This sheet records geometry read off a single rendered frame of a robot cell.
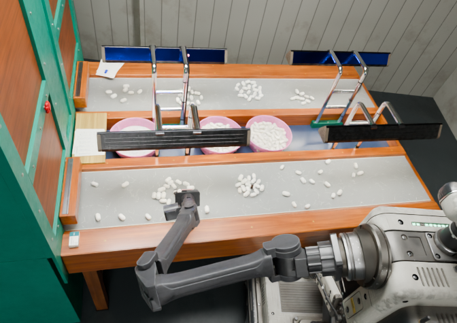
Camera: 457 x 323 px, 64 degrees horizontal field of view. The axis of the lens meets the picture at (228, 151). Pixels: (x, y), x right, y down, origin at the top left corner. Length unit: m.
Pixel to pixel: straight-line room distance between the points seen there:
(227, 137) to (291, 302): 0.87
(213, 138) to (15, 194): 0.75
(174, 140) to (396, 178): 1.27
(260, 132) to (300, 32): 1.52
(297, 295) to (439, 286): 1.02
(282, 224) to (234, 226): 0.22
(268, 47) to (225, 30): 0.43
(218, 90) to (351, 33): 1.64
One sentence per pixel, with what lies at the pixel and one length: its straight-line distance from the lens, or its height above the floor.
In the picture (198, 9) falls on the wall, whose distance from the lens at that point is 3.25.
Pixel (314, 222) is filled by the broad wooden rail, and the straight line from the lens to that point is 1.80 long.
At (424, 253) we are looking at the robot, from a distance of 1.05.
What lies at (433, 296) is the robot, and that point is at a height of 1.45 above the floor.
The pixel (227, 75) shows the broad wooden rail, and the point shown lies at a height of 0.76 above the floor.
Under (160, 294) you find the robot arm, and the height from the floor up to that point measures 1.27.
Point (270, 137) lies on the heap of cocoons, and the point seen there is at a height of 0.74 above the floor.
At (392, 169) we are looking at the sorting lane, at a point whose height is 0.74.
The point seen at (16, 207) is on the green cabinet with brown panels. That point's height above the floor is 1.20.
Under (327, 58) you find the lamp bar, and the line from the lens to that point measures 2.17.
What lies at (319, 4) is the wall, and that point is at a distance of 3.32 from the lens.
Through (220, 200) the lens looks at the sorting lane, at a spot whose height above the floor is 0.74.
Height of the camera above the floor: 2.22
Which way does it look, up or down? 49 degrees down
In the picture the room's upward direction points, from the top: 14 degrees clockwise
